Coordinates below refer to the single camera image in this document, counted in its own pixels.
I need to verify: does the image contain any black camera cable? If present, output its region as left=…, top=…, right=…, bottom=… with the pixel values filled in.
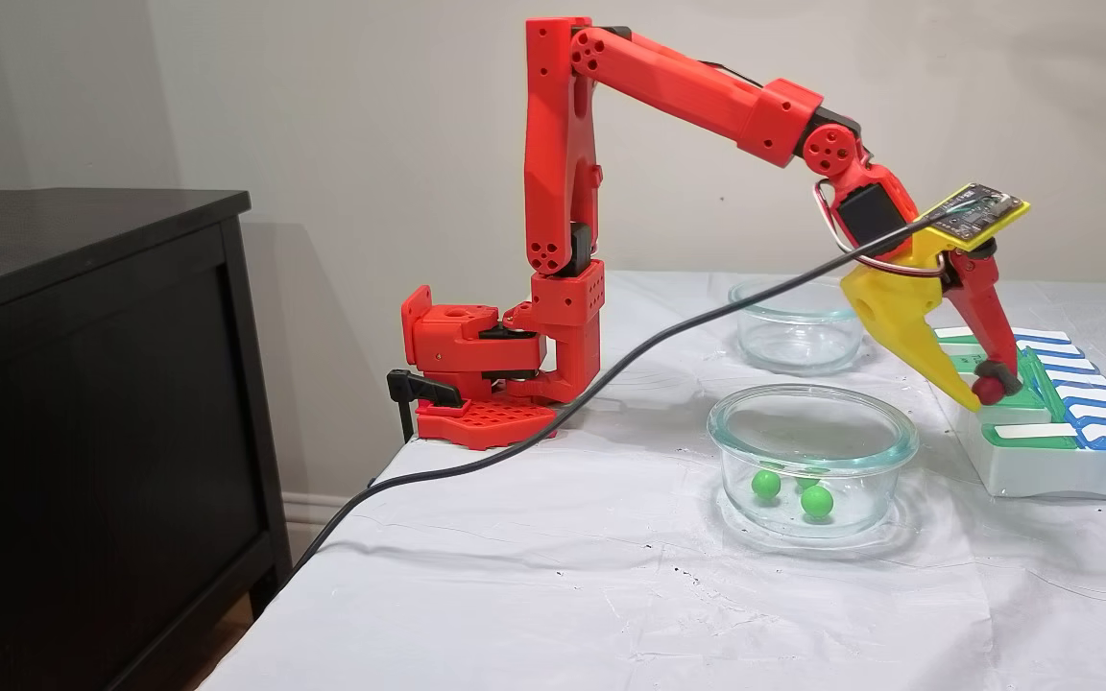
left=292, top=219, right=933, bottom=574

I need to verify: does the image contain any black wooden cabinet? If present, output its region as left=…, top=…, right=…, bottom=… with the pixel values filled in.
left=0, top=188, right=293, bottom=691

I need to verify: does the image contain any camera board on yellow mount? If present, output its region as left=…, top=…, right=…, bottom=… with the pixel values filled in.
left=913, top=182, right=1032, bottom=252

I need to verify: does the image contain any gripper servo wire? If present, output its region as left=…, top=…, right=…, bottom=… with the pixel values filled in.
left=810, top=180, right=952, bottom=281

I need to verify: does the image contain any glass bowl with embossed logo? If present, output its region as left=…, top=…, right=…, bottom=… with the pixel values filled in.
left=728, top=278, right=869, bottom=376

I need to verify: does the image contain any white table cover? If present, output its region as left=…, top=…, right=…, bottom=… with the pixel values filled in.
left=198, top=272, right=1106, bottom=691

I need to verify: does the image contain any black table clamp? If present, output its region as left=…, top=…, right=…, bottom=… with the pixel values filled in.
left=386, top=369, right=463, bottom=442

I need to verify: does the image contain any weekly pill organizer box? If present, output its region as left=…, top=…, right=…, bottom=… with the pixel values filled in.
left=932, top=324, right=1106, bottom=505

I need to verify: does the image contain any clear glass bowl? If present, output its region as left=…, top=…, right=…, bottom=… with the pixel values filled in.
left=707, top=385, right=920, bottom=538

